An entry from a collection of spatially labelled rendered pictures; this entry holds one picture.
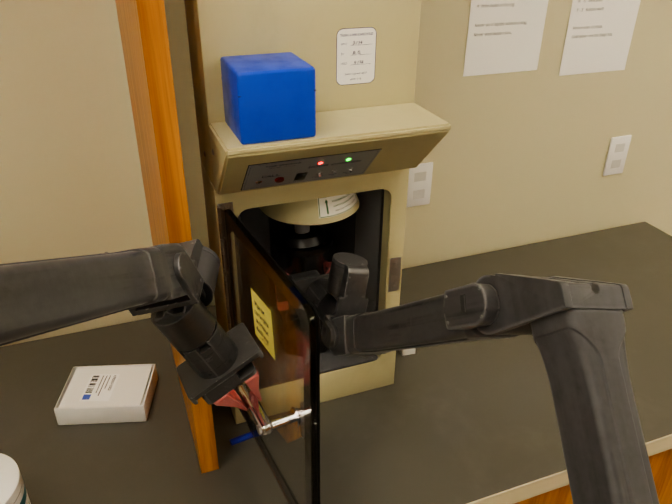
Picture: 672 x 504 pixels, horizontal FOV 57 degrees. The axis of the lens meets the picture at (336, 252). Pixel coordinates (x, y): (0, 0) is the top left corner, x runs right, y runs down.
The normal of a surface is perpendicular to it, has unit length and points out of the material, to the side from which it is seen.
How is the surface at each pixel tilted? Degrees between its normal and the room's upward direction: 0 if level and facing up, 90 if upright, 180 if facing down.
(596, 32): 90
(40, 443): 0
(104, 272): 71
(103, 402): 0
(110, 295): 77
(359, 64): 90
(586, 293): 44
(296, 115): 90
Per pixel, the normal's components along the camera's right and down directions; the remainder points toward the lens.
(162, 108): 0.36, 0.46
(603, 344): 0.38, -0.33
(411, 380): 0.01, -0.87
